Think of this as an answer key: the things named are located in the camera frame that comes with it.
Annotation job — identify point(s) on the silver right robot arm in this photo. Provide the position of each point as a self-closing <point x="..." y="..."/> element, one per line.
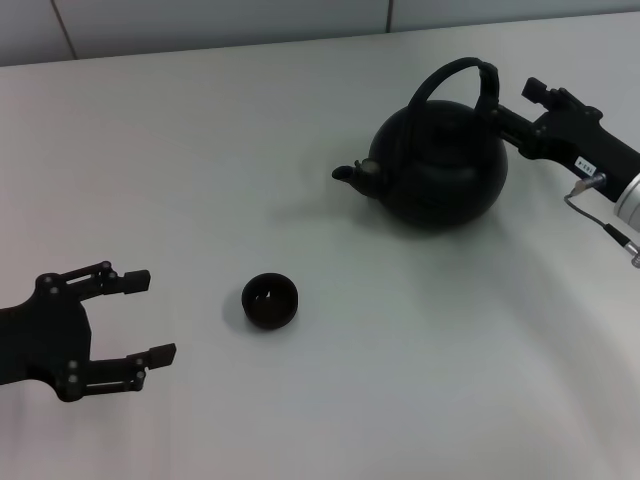
<point x="631" y="197"/>

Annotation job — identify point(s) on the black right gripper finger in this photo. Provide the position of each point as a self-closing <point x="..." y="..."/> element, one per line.
<point x="535" y="89"/>
<point x="512" y="125"/>

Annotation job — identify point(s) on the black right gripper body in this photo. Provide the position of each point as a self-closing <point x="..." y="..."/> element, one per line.
<point x="575" y="140"/>

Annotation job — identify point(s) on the black round teapot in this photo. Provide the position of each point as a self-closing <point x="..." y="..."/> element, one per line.
<point x="440" y="175"/>

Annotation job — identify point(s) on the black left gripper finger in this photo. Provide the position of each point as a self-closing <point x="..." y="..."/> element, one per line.
<point x="161" y="356"/>
<point x="136" y="281"/>

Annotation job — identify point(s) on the small dark teacup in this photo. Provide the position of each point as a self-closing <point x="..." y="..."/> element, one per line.
<point x="270" y="315"/>

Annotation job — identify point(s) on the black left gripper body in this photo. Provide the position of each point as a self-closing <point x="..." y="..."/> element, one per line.
<point x="50" y="335"/>

